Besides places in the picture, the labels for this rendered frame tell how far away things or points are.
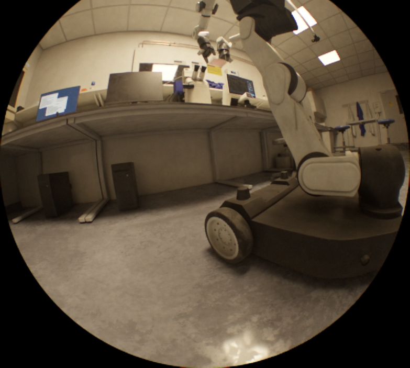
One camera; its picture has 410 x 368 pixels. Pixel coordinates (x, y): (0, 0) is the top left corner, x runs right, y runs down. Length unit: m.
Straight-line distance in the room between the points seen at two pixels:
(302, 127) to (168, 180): 1.56
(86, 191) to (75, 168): 0.30
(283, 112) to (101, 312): 0.82
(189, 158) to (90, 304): 1.73
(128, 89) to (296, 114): 1.29
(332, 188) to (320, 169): 0.07
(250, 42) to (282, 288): 0.87
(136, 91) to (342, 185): 1.46
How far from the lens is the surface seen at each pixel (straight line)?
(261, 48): 0.68
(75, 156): 1.94
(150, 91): 1.39
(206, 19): 1.12
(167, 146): 1.77
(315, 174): 0.45
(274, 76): 0.53
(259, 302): 0.43
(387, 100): 6.50
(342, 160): 0.45
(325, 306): 0.46
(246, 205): 0.46
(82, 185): 1.91
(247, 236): 0.43
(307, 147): 0.50
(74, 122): 1.08
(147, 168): 1.73
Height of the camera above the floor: 0.37
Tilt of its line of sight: 3 degrees down
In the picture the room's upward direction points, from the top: 6 degrees counter-clockwise
